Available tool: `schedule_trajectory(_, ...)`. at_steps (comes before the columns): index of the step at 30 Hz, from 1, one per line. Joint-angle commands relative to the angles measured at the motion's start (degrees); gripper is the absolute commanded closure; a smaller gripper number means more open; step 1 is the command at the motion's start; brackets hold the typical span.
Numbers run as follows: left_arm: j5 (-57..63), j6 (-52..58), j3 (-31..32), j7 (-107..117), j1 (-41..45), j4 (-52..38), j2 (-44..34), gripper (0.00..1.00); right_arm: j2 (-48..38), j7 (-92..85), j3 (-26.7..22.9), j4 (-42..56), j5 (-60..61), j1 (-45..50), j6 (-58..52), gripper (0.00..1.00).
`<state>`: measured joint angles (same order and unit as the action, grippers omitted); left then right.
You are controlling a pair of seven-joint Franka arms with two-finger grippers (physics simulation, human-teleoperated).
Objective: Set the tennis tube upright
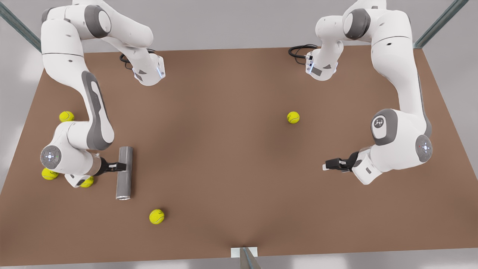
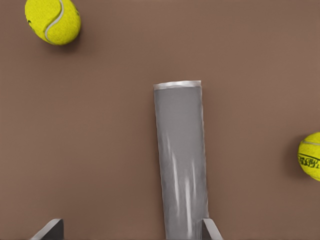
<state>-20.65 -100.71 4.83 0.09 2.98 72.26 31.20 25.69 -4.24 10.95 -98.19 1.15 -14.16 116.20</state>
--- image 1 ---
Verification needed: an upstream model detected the grey tennis ball tube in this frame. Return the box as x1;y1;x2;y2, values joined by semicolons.
115;146;134;201

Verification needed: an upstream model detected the black cable loop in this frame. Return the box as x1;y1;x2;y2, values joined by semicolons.
288;44;319;65
119;49;156;70

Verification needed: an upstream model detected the silver frame post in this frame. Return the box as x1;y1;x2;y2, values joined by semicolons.
413;0;469;49
0;3;42;53
231;247;262;269

